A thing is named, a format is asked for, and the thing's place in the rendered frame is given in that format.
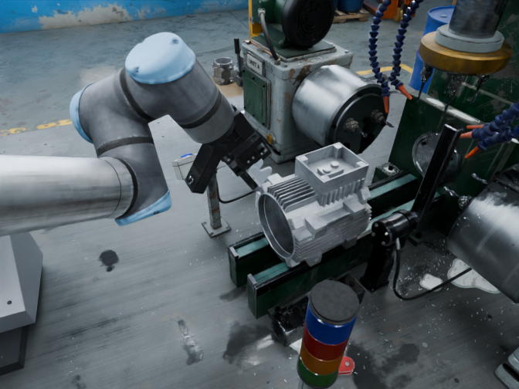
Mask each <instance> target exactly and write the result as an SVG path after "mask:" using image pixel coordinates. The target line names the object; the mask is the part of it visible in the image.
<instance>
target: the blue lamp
mask: <svg viewBox="0 0 519 389"><path fill-rule="evenodd" d="M356 318H357V317H355V318H354V319H353V320H352V321H351V322H350V323H347V324H345V325H340V326H337V325H330V324H328V323H325V322H323V321H322V320H319V319H318V318H317V317H316V316H315V315H314V313H313V312H312V310H311V308H310V305H309V300H308V304H307V313H306V319H305V321H306V326H307V329H308V331H309V332H310V334H311V335H312V336H313V337H314V338H315V339H316V340H318V341H320V342H322V343H325V344H332V345H333V344H339V343H342V342H344V341H346V339H347V338H349V336H350V335H351V331H352V329H353V326H354V322H355V320H356Z"/></svg>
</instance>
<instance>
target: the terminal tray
mask: <svg viewBox="0 0 519 389"><path fill-rule="evenodd" d="M337 145H340V147H337ZM302 157H305V159H302ZM360 162H362V163H363V164H359V163H360ZM368 167H369V164H368V163H366V162H365V161H363V160H362V159H361V158H360V157H359V156H357V155H356V154H354V153H353V152H352V151H350V150H349V149H347V148H346V147H345V146H344V145H343V144H341V143H340V142H339V143H336V144H332V145H330V146H327V147H323V148H321V149H318V150H315V151H312V152H310V153H307V154H303V155H300V156H298V157H296V162H295V177H296V176H298V177H300V179H301V178H303V181H304V180H305V182H306V183H307V182H308V185H309V184H310V188H313V191H315V194H316V195H318V196H317V202H318V204H319V205H320V207H321V206H323V207H324V208H325V205H330V203H331V202H332V203H333V204H334V203H335V201H339V200H340V198H341V199H342V200H343V199H344V197H346V198H348V195H350V196H352V195H353V193H355V194H357V191H358V189H361V188H363V187H364V183H365V179H366V176H367V173H368ZM323 176H327V178H323Z"/></svg>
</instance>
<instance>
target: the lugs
mask: <svg viewBox="0 0 519 389"><path fill-rule="evenodd" d="M270 185H271V184H270V182H269V181H268V182H266V183H264V184H262V185H261V189H262V191H260V194H262V193H265V192H266V191H267V187H269V186H270ZM357 196H358V200H359V201H364V200H366V199H368V198H370V197H371V194H370V191H369V190H368V187H364V188H361V189H358V191H357ZM287 220H288V222H289V224H290V228H291V230H297V229H299V228H302V227H304V223H303V220H302V218H301V216H300V215H295V216H293V217H291V218H288V219H287ZM258 225H259V229H260V231H261V232H263V229H262V226H261V224H260V222H259V223H258ZM285 261H286V264H287V266H288V267H294V266H297V265H299V264H300V263H299V262H298V263H295V261H293V260H292V259H285Z"/></svg>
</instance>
